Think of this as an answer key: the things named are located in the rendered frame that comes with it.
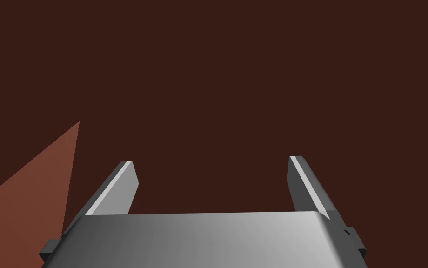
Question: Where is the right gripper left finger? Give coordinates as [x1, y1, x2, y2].
[73, 161, 140, 220]

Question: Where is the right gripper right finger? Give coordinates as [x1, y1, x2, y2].
[287, 155, 338, 220]

